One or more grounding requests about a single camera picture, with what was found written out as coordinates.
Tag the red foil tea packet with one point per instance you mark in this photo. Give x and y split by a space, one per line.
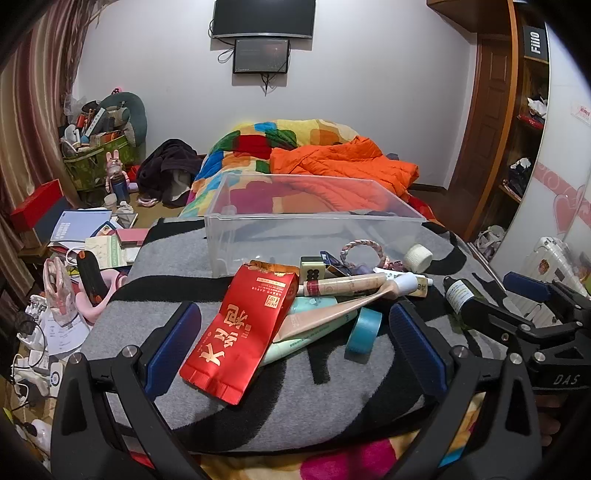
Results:
244 332

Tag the white paper sheets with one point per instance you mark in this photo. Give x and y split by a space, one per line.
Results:
60 334

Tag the black printed box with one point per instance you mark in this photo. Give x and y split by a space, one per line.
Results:
535 41

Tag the large wall monitor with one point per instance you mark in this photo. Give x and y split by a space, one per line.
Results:
263 18

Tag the clear plastic storage bin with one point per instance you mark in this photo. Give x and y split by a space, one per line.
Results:
240 240

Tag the wooden door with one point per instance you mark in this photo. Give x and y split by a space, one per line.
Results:
485 115

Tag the blue drink bottle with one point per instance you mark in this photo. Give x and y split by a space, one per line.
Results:
121 189

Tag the black orange handheld tool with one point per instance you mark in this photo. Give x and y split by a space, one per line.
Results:
90 277

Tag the dark clothes pile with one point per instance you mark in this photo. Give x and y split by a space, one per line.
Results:
168 170

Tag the grey black blanket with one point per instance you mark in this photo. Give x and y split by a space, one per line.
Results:
360 392

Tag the white shoes pair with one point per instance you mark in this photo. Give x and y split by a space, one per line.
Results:
489 240

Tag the colourful patchwork quilt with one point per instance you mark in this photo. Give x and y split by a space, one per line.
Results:
249 143

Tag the person's right hand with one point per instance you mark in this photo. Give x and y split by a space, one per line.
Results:
549 415

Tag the blue tape roll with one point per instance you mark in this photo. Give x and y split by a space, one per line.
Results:
364 330

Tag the beige tube with white cap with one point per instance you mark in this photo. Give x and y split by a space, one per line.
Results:
332 314

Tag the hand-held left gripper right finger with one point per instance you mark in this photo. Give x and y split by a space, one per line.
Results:
415 350

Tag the cream tube with red band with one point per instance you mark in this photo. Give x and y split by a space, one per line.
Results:
341 286

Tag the small blue black box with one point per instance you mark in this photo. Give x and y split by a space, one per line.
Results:
330 259

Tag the pink transparent bag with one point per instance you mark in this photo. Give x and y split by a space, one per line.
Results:
57 288

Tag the blue white notebook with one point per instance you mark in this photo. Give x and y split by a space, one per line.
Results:
76 226

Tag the white wardrobe door pink hearts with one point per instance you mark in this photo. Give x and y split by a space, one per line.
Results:
563 161

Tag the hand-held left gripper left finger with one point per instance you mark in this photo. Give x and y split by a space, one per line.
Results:
173 344

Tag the pink rabbit toy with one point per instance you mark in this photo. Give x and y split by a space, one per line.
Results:
113 166

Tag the red box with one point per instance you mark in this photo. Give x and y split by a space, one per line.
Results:
37 207

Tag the mint green bottle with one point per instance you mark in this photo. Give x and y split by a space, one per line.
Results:
309 305

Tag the striped brown curtain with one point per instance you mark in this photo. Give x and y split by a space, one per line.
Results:
32 92

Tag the orange down jacket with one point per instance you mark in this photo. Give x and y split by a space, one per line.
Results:
332 159

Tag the green basket of clutter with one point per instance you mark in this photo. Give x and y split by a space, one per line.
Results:
94 161

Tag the white tape roll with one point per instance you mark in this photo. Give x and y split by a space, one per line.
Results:
419 257

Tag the green white booklet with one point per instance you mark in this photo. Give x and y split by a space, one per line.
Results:
106 251

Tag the pink white shoe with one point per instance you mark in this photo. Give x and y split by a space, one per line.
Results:
147 199

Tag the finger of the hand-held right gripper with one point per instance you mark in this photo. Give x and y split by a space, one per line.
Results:
485 316
526 286

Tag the green white mahjong tile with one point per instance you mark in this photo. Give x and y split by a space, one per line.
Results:
311 272

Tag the grey green neck pillow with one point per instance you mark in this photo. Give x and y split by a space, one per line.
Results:
129 110

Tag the dark green glass bottle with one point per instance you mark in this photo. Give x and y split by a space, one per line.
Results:
457 293

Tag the pink flat box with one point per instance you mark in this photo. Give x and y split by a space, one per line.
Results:
131 236

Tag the white charger device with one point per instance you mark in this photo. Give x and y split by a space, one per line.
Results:
55 376

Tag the wooden shelf unit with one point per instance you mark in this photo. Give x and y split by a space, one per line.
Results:
531 115

